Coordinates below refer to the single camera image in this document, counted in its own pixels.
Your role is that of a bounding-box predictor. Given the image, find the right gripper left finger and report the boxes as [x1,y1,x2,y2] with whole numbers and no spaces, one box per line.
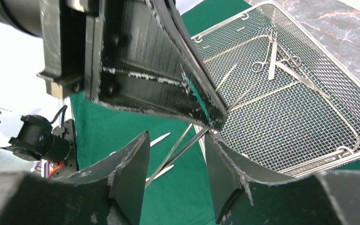
[0,131,150,225]

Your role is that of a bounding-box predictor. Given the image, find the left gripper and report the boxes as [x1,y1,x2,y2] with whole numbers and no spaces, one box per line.
[38,0,228,130]

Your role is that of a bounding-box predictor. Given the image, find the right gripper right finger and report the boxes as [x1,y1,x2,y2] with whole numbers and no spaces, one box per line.
[205,133,360,225]

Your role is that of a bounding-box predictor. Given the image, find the green surgical cloth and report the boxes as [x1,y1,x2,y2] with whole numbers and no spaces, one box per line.
[69,0,360,225]

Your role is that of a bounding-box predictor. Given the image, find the metal mesh instrument tray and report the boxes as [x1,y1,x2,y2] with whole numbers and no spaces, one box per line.
[192,1,360,177]

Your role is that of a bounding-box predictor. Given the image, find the pointed steel tweezers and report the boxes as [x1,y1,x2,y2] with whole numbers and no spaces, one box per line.
[150,132,173,180]

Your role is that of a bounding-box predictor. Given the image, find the steel forceps near tray edge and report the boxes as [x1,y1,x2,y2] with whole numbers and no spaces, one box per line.
[251,28,301,73]

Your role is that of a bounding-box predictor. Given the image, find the flat steel scalpel handle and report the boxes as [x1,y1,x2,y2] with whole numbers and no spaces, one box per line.
[275,61,331,99]

